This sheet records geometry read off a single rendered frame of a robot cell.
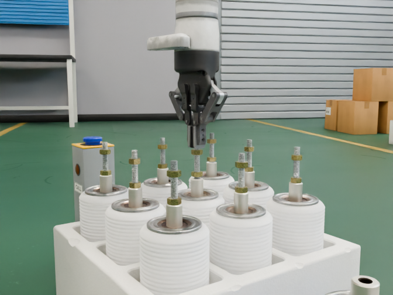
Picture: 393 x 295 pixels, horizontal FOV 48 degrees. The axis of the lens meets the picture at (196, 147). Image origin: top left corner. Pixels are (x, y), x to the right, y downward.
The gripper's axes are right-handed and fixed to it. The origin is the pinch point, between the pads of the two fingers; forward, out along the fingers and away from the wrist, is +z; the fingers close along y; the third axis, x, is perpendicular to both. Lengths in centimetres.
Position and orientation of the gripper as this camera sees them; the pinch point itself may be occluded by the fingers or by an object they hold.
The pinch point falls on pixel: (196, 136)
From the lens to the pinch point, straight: 74.4
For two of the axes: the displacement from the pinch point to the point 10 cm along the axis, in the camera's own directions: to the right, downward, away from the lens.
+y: -6.5, -1.1, 7.6
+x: -7.6, 0.9, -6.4
